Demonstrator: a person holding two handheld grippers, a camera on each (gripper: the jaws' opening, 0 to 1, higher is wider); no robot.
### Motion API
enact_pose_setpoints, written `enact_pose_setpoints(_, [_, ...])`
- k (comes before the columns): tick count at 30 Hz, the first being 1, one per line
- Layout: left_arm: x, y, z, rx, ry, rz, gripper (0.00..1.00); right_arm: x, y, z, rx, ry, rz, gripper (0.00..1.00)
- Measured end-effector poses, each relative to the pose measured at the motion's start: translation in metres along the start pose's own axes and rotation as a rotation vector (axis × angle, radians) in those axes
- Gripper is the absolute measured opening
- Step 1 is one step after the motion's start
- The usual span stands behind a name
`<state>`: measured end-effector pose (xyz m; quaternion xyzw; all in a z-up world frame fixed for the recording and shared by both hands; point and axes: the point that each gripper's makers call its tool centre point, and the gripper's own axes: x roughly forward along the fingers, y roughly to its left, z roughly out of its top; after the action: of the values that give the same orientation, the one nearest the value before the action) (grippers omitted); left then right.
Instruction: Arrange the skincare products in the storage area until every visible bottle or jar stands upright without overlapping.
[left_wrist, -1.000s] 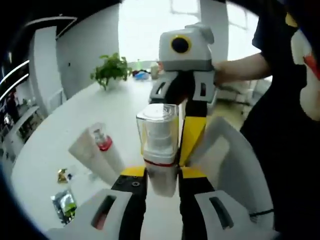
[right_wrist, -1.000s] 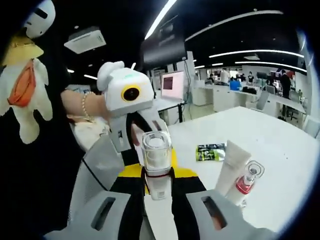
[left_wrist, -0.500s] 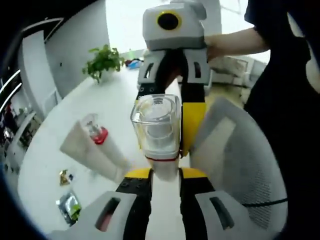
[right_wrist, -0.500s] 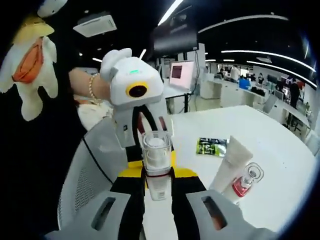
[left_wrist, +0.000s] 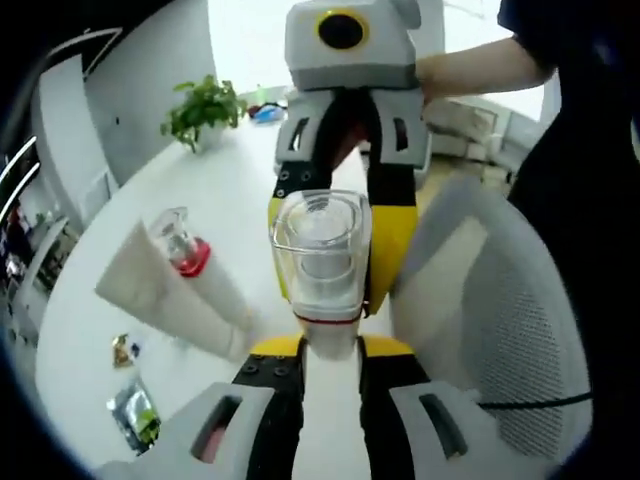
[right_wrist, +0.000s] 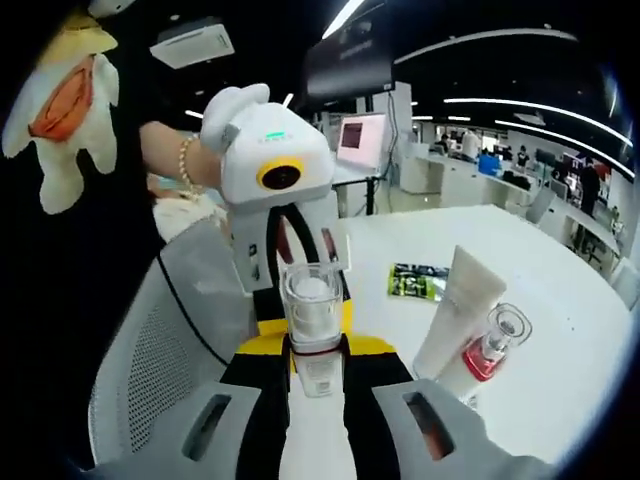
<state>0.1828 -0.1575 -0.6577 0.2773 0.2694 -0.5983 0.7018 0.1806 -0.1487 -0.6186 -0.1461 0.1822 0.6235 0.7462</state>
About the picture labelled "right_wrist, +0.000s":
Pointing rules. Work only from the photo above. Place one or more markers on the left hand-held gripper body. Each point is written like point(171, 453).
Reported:
point(280, 145)

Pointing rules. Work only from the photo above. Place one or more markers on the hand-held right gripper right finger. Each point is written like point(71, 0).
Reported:
point(375, 400)

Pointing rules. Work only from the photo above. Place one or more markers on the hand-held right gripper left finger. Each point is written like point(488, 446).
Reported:
point(255, 400)

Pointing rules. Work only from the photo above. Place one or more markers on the small white pump bottle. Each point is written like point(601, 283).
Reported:
point(317, 365)

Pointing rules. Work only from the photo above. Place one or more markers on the green skincare sachet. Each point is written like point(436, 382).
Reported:
point(417, 282)

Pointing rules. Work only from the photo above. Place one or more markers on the white skincare tube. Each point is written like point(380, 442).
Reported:
point(460, 310)

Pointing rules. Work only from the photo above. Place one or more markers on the large red-collar pump bottle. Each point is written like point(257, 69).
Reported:
point(492, 350)

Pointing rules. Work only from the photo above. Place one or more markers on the pink screen monitor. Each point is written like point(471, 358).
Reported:
point(362, 142)

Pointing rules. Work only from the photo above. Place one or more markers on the large dark screen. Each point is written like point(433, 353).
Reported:
point(350, 60)

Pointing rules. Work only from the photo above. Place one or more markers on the grey mesh office chair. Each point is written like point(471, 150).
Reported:
point(150, 350)

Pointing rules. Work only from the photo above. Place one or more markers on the ceiling air conditioner unit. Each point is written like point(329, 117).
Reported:
point(192, 42)

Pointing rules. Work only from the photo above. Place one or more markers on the blue crate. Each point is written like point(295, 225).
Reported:
point(490, 165)

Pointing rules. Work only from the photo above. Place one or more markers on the person's dark clothing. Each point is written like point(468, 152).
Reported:
point(75, 300)

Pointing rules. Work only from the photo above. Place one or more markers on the white plush duck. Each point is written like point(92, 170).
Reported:
point(65, 125)

